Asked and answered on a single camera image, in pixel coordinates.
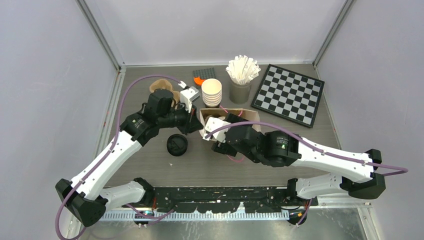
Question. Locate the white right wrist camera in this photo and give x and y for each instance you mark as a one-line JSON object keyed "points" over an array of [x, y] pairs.
{"points": [[212, 124]]}

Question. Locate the yellow pink paper bag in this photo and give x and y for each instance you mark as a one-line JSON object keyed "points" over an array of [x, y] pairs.
{"points": [[229, 115]]}

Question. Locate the orange curved toy piece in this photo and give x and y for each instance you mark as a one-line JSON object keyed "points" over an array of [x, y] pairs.
{"points": [[198, 81]]}

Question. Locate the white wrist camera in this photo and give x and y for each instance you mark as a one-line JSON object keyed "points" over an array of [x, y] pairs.
{"points": [[212, 124], [188, 95]]}

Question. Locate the stack of paper cups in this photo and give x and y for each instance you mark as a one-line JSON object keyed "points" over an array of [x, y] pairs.
{"points": [[211, 90]]}

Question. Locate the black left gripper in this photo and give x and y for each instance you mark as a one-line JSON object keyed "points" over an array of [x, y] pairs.
{"points": [[192, 122]]}

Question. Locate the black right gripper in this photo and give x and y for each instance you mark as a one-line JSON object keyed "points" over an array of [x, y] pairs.
{"points": [[224, 148]]}

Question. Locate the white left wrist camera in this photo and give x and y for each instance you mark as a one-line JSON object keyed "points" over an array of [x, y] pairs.
{"points": [[188, 95]]}

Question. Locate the brown pulp cup carrier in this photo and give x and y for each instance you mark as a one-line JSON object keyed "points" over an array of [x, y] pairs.
{"points": [[166, 85]]}

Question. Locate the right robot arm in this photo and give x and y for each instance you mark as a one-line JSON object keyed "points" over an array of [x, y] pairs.
{"points": [[346, 172]]}

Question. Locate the stack of black cup lids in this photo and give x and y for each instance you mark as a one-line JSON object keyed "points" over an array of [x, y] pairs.
{"points": [[177, 145]]}

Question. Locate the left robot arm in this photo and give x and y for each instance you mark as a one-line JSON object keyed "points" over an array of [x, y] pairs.
{"points": [[86, 196]]}

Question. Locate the black white checkerboard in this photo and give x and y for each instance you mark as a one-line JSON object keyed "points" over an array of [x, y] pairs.
{"points": [[289, 95]]}

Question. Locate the small dark mat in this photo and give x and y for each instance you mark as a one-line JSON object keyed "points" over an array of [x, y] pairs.
{"points": [[207, 73]]}

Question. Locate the white paper-wrapped straws bundle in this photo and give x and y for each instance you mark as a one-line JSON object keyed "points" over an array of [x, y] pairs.
{"points": [[242, 70]]}

